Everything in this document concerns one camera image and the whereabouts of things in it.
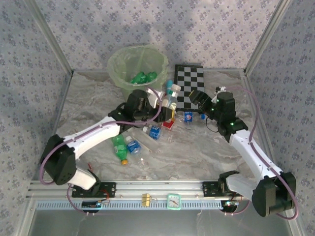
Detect Pepsi bottle blue cap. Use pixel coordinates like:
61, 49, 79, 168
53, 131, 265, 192
183, 111, 206, 123

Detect blue label bottle white cap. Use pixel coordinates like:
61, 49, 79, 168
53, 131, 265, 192
125, 136, 142, 156
142, 124, 163, 140

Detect green plastic bin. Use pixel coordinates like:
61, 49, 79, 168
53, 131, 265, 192
119, 82, 163, 105

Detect green translucent bin bag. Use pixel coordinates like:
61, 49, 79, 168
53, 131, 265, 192
107, 45, 169, 89

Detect black white checkerboard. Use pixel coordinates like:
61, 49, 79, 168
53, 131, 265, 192
174, 64, 205, 111

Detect green plastic bottle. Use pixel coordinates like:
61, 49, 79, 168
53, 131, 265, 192
129, 71, 148, 85
145, 71, 158, 83

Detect long clear plastic bottle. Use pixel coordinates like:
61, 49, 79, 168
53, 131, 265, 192
132, 130, 163, 153

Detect green bottle yellow cap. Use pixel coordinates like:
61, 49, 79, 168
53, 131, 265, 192
111, 134, 129, 166

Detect small teal clock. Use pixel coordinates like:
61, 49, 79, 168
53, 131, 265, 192
166, 193, 182, 210

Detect gold binder clip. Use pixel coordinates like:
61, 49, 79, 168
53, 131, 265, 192
141, 193, 158, 206

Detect grey metal panel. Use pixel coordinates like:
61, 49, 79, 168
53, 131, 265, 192
24, 208, 300, 236

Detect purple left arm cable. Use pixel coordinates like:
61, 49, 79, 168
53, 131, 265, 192
39, 87, 164, 217

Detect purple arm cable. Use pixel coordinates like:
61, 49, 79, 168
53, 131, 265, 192
39, 87, 164, 217
225, 86, 300, 219

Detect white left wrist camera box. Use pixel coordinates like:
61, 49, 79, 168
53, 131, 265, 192
146, 88, 166, 108

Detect thin black cable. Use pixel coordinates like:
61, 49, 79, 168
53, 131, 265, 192
205, 117, 219, 133

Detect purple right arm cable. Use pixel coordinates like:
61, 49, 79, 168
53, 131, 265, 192
225, 86, 300, 219

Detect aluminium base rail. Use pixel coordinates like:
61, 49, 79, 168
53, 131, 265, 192
27, 180, 295, 200

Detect aluminium side rail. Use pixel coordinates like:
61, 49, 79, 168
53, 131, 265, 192
28, 71, 74, 185

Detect aluminium frame post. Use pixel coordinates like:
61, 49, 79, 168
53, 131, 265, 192
243, 0, 295, 76
23, 0, 74, 74

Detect grey slotted cable duct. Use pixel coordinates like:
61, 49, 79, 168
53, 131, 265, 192
36, 199, 251, 210

